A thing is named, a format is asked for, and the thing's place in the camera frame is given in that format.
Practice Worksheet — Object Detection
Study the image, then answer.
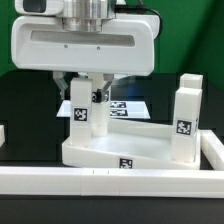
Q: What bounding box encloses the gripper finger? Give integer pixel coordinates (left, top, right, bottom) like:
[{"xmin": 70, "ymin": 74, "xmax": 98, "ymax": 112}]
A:
[
  {"xmin": 96, "ymin": 74, "xmax": 114, "ymax": 103},
  {"xmin": 53, "ymin": 71, "xmax": 68, "ymax": 100}
]

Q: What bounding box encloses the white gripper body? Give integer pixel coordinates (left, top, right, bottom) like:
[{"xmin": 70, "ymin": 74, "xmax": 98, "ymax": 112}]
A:
[{"xmin": 11, "ymin": 14, "xmax": 160, "ymax": 76}]

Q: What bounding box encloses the white desk top panel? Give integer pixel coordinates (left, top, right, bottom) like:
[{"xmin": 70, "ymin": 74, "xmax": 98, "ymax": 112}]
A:
[{"xmin": 62, "ymin": 119, "xmax": 201, "ymax": 170}]

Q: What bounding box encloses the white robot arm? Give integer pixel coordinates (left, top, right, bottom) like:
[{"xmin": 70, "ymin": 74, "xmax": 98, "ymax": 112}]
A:
[{"xmin": 11, "ymin": 0, "xmax": 162, "ymax": 82}]

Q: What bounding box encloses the sheet with four tags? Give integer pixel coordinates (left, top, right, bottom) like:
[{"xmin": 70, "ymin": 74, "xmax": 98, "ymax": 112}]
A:
[{"xmin": 57, "ymin": 100, "xmax": 150, "ymax": 119}]

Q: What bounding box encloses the white U-shaped obstacle fence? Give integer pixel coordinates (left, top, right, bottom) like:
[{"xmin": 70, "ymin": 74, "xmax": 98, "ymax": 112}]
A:
[{"xmin": 0, "ymin": 125, "xmax": 224, "ymax": 199}]

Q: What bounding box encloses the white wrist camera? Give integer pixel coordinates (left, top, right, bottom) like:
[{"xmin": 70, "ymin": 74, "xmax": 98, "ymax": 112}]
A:
[{"xmin": 14, "ymin": 0, "xmax": 64, "ymax": 16}]

